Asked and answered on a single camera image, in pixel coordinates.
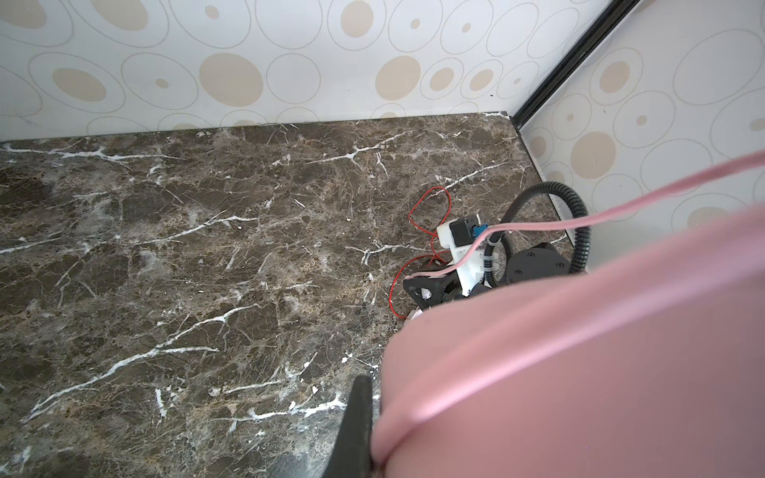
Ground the right black corner post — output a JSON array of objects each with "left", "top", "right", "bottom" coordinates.
[{"left": 511, "top": 0, "right": 639, "bottom": 129}]

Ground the pink headset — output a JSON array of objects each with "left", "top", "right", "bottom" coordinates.
[{"left": 372, "top": 206, "right": 764, "bottom": 477}]

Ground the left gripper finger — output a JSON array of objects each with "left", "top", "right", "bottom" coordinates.
[{"left": 322, "top": 376, "right": 374, "bottom": 478}]

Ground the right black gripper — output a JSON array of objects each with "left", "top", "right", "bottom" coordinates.
[{"left": 404, "top": 272, "right": 465, "bottom": 310}]

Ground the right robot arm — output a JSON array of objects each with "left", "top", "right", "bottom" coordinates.
[{"left": 388, "top": 214, "right": 592, "bottom": 319}]

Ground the red headphone cable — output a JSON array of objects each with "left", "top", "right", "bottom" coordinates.
[{"left": 387, "top": 186, "right": 455, "bottom": 321}]

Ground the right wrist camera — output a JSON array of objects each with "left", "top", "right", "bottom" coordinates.
[{"left": 436, "top": 214, "right": 488, "bottom": 297}]

